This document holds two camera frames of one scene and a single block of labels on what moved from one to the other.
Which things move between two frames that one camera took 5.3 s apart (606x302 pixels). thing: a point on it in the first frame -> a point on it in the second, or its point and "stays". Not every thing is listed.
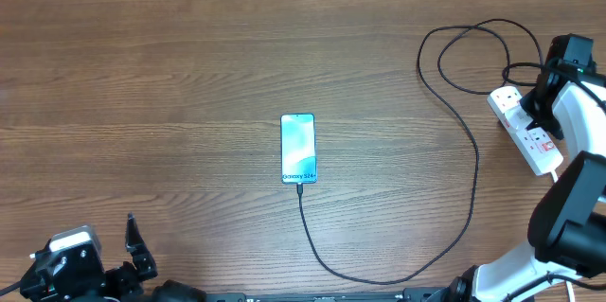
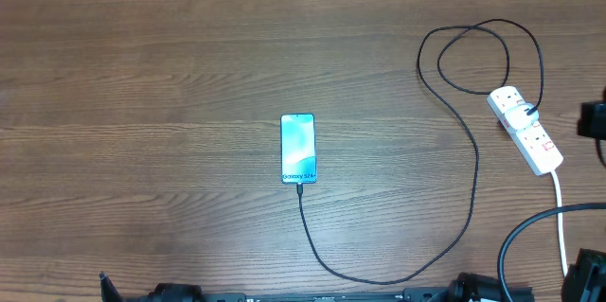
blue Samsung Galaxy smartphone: [298, 149] stays
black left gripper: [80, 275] -> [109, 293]
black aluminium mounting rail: [313, 296] stays
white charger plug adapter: [519, 117] stays
